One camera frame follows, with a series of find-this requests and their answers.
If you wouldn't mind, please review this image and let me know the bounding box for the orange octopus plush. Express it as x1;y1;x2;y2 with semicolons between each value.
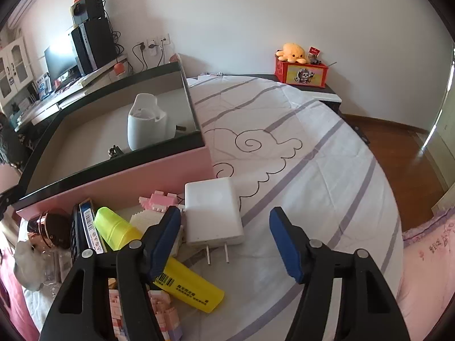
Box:
277;43;308;65

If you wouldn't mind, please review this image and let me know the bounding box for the white desk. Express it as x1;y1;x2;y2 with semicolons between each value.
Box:
11;53;129;128

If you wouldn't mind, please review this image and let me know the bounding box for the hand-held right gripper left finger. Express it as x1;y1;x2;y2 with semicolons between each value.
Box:
39;205;182;341

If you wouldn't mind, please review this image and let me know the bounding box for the white charger adapter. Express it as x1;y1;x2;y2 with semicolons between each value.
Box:
184;177;246;265

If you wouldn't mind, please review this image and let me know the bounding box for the red printed box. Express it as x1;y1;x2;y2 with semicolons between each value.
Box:
274;54;328;89

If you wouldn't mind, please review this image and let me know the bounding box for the pink box with dark rim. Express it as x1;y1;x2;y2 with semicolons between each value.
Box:
11;61;214;223

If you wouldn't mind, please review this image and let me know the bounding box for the black monitor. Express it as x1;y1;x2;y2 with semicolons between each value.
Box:
44;41;79;82

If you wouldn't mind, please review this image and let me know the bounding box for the blue rectangular box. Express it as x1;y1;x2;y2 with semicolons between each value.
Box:
79;199;107;254

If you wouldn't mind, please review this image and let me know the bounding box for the blue white box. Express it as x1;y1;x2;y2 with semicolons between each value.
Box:
36;74;50;100

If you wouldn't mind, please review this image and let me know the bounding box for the white air conditioner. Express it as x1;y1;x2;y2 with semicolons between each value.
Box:
7;0;45;29

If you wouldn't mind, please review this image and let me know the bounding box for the white humidifier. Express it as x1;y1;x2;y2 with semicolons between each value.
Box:
127;93;167;151

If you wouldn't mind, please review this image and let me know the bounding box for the black office chair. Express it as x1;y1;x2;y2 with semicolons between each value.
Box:
0;112;31;167

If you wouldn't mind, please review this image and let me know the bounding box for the pink purple block figure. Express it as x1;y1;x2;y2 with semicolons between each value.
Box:
107;279;183;341

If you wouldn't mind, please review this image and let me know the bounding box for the clear plastic bottle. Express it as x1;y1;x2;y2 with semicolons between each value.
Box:
14;238;75;295

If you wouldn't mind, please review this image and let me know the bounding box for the dark pink cloth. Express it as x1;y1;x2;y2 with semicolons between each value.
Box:
0;249;40;341

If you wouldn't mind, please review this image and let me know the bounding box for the white glass-door cabinet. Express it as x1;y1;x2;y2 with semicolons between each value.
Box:
0;36;36;114

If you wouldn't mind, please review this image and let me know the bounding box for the rose gold round case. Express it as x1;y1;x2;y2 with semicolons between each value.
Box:
28;209;73;249

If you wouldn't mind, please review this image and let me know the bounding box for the black speaker box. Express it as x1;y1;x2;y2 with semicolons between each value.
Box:
70;0;106;25

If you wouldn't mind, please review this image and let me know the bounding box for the white book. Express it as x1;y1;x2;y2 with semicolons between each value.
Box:
76;67;118;88

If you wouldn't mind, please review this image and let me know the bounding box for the pink white block figure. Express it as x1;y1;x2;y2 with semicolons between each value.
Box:
130;191;185;253

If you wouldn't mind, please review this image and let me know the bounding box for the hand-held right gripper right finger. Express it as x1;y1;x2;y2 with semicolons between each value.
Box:
269;206;411;341

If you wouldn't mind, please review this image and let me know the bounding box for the black computer tower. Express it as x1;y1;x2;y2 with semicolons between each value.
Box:
69;17;117;76

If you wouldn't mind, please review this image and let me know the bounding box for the black power cable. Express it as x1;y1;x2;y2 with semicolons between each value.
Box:
151;39;167;68
132;43;148;73

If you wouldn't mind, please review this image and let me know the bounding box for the pink frilled bedspread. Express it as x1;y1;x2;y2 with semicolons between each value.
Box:
396;209;455;341

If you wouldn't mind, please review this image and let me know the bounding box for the white wall outlet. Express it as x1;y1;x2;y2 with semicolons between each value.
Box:
147;34;171;57

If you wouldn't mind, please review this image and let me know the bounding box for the yellow highlighter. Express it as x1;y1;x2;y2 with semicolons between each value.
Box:
93;206;225;314

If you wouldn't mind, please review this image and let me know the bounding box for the black calculator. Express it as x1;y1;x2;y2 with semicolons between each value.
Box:
70;204;89;267

